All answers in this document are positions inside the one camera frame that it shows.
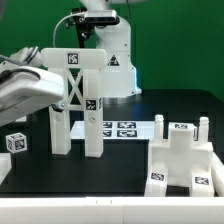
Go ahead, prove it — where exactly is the white tagged cube nut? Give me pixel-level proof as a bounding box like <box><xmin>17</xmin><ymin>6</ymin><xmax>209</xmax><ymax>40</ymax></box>
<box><xmin>194</xmin><ymin>126</ymin><xmax>198</xmax><ymax>140</ymax></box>
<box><xmin>5</xmin><ymin>133</ymin><xmax>27</xmax><ymax>154</ymax></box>

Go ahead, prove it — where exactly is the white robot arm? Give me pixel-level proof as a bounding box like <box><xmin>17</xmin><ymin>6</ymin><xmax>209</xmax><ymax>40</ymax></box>
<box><xmin>0</xmin><ymin>0</ymin><xmax>140</xmax><ymax>127</ymax></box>

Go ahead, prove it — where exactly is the white camera cable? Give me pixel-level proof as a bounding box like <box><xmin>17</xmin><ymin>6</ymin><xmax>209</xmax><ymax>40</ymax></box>
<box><xmin>52</xmin><ymin>13</ymin><xmax>76</xmax><ymax>49</ymax></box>

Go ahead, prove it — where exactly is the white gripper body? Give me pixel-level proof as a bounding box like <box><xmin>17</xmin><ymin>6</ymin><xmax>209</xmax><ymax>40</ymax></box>
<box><xmin>0</xmin><ymin>66</ymin><xmax>64</xmax><ymax>127</ymax></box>

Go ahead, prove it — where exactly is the white front fence rail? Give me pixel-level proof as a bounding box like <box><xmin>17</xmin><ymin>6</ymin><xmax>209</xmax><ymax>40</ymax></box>
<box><xmin>0</xmin><ymin>197</ymin><xmax>224</xmax><ymax>224</ymax></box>

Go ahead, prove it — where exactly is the white chair back frame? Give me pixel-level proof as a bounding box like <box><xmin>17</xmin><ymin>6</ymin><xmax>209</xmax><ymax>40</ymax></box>
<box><xmin>41</xmin><ymin>48</ymin><xmax>107</xmax><ymax>157</ymax></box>

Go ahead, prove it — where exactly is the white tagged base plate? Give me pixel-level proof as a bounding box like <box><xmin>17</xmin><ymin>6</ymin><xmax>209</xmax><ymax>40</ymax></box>
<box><xmin>70</xmin><ymin>121</ymin><xmax>154</xmax><ymax>140</ymax></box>

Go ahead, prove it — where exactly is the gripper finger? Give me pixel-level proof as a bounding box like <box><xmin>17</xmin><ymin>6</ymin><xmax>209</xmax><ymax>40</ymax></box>
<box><xmin>51</xmin><ymin>101</ymin><xmax>65</xmax><ymax>112</ymax></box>

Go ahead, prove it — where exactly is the black camera on stand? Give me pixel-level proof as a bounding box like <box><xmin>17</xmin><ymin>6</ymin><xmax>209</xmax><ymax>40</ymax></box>
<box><xmin>65</xmin><ymin>7</ymin><xmax>120</xmax><ymax>48</ymax></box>

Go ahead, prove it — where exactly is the white chair seat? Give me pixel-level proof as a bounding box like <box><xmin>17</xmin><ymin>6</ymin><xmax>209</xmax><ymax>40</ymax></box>
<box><xmin>148</xmin><ymin>115</ymin><xmax>213</xmax><ymax>187</ymax></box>

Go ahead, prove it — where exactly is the white left fence rail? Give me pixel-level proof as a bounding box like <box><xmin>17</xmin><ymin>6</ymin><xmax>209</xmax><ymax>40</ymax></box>
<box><xmin>0</xmin><ymin>153</ymin><xmax>12</xmax><ymax>184</ymax></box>

